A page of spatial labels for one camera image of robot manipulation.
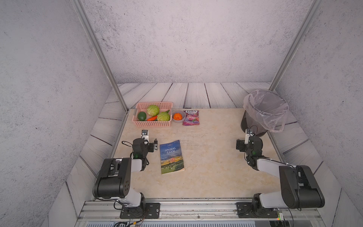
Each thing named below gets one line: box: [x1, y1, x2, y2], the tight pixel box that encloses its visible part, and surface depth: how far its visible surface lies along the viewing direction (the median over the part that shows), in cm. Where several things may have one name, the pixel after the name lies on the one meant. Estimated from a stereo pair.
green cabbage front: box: [156, 109, 171, 122], surface depth 109 cm
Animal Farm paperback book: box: [159, 139, 185, 175], surface depth 93 cm
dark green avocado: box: [137, 111, 147, 122], surface depth 114 cm
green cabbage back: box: [146, 104, 160, 117], surface depth 113 cm
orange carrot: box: [146, 115, 158, 122], surface depth 113 cm
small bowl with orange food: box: [171, 109, 186, 123], surface depth 110 cm
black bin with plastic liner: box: [240, 89, 289, 137], surface depth 95 cm
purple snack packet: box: [182, 109, 200, 126], surface depth 113 cm
